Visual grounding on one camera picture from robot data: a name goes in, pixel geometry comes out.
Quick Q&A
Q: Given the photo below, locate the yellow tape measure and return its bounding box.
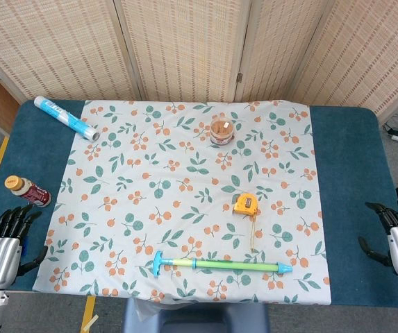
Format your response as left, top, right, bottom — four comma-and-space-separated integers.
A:
232, 193, 260, 253

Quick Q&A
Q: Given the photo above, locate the red bottle with yellow cap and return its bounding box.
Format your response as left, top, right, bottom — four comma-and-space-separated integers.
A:
3, 175, 52, 208

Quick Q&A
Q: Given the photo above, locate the teal table cover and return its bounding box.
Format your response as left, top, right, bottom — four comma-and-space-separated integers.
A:
0, 99, 398, 308

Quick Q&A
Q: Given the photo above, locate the blue white wrapped roll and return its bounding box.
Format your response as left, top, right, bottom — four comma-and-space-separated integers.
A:
33, 96, 101, 142

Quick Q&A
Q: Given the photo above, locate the green blue water pump toy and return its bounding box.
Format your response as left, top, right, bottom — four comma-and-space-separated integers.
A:
152, 250, 294, 278

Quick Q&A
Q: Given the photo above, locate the floral print tablecloth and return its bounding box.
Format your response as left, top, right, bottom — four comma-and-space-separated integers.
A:
31, 99, 332, 306

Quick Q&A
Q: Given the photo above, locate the woven bamboo screen panel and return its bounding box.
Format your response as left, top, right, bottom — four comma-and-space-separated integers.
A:
288, 0, 398, 122
113, 0, 254, 103
235, 0, 337, 103
0, 0, 142, 105

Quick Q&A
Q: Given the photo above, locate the clear snack jar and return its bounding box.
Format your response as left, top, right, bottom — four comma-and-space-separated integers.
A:
208, 117, 236, 146

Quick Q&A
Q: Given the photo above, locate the black power cable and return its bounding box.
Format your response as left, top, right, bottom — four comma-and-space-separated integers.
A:
381, 113, 398, 137

